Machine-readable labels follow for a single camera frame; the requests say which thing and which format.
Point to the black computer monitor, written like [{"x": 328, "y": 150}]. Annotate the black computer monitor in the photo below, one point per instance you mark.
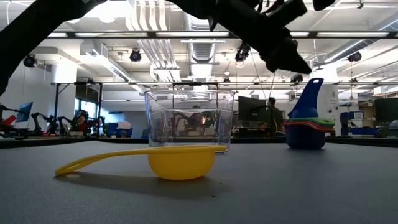
[{"x": 252, "y": 109}]

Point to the person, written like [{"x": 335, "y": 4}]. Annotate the person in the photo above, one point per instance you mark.
[{"x": 275, "y": 118}]

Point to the green measuring cup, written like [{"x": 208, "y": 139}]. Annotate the green measuring cup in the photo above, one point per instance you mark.
[{"x": 320, "y": 121}]

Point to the blue measuring cup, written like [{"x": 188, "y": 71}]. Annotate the blue measuring cup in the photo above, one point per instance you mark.
[{"x": 306, "y": 102}]

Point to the orange measuring cup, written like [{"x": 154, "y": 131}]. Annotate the orange measuring cup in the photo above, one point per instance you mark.
[{"x": 311, "y": 124}]

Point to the blue tilted screen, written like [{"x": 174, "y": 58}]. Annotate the blue tilted screen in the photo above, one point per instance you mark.
[{"x": 25, "y": 111}]

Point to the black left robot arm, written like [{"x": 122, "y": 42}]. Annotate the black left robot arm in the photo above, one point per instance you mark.
[{"x": 31, "y": 28}]

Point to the white column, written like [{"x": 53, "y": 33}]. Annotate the white column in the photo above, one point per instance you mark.
[{"x": 331, "y": 102}]

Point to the red measuring cup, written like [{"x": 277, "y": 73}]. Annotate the red measuring cup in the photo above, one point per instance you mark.
[{"x": 323, "y": 127}]

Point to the black background robot arm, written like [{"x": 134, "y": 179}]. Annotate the black background robot arm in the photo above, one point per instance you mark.
[{"x": 38, "y": 119}]

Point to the black overhead frame bar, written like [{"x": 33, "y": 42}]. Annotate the black overhead frame bar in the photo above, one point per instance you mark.
[{"x": 152, "y": 35}]

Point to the black table edge frame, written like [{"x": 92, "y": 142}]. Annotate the black table edge frame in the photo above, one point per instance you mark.
[{"x": 18, "y": 142}]

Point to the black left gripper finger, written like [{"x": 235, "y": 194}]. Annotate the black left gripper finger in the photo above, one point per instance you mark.
[
  {"x": 289, "y": 43},
  {"x": 280, "y": 63}
]

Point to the blue storage bin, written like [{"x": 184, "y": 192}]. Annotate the blue storage bin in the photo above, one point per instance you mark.
[{"x": 349, "y": 115}]

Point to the black metal rig frame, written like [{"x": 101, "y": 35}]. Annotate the black metal rig frame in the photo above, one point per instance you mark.
[{"x": 56, "y": 102}]

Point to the clear plastic basket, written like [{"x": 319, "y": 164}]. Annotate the clear plastic basket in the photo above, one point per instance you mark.
[{"x": 189, "y": 102}]

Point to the yellow measuring cup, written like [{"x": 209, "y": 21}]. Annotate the yellow measuring cup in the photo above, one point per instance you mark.
[{"x": 180, "y": 165}]

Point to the dark wide monitor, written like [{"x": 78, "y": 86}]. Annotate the dark wide monitor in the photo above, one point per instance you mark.
[{"x": 387, "y": 107}]

